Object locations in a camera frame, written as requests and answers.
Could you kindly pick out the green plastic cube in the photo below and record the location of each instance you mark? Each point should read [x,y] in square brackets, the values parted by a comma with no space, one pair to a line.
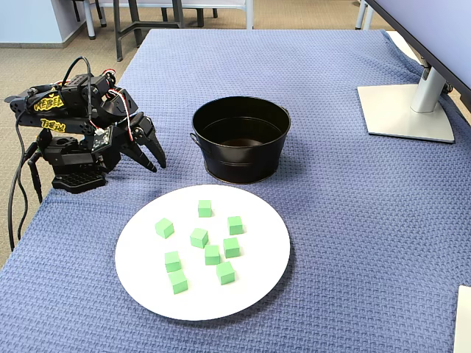
[235,225]
[178,283]
[231,248]
[205,209]
[172,262]
[164,228]
[225,273]
[199,238]
[212,255]

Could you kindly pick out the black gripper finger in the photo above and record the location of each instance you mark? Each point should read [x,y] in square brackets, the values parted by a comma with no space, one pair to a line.
[140,156]
[152,141]

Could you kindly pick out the dark grey table frame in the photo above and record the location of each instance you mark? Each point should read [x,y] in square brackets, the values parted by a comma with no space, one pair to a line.
[117,18]

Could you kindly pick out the blue woven table cloth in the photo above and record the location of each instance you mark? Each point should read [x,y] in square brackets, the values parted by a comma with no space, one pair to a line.
[331,220]

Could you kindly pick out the light grey table leg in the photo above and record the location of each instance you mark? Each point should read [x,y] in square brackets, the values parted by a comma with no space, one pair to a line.
[249,16]
[360,16]
[91,22]
[369,18]

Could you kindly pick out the white round plate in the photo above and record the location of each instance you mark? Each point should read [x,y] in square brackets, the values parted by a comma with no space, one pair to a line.
[257,287]

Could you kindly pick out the computer monitor screen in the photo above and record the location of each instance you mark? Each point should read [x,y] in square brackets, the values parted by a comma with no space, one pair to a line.
[441,29]

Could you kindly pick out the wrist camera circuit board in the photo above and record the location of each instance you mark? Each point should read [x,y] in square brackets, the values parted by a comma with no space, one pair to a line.
[101,139]

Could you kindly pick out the white flat board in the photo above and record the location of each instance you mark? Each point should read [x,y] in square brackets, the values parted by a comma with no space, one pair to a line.
[464,323]

